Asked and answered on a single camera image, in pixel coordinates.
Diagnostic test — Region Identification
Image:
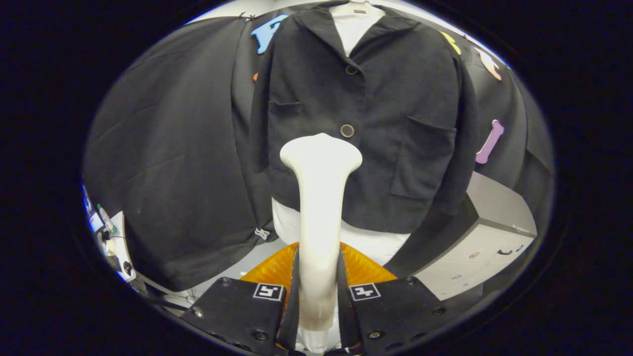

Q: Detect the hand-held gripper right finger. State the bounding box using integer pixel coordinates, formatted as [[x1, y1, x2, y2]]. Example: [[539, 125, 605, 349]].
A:
[[338, 242, 453, 356]]

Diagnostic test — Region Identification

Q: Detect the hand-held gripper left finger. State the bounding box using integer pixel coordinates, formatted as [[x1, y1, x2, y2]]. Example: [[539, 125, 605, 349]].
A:
[[179, 242, 300, 356]]

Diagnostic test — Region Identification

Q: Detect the white shirt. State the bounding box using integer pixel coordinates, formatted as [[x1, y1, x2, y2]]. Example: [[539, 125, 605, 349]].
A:
[[271, 5, 412, 267]]

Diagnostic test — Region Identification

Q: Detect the black suit jacket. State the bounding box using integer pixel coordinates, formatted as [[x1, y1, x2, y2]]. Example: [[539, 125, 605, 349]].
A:
[[249, 1, 481, 280]]

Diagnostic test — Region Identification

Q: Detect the white power strip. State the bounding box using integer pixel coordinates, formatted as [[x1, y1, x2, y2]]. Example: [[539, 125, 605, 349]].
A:
[[106, 212, 135, 282]]

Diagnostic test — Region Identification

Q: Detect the grey cabinet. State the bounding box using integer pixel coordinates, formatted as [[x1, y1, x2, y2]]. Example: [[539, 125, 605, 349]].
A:
[[415, 172, 538, 301]]

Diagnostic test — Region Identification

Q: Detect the white bottle green cap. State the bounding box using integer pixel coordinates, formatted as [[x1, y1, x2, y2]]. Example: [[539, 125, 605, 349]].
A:
[[97, 204, 118, 235]]

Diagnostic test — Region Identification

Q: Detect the black backdrop cloth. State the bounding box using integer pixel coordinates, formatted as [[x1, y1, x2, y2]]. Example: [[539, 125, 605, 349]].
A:
[[83, 7, 554, 292]]

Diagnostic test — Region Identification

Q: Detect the white plastic hanger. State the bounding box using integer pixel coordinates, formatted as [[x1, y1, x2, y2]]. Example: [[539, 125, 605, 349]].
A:
[[330, 0, 386, 15]]

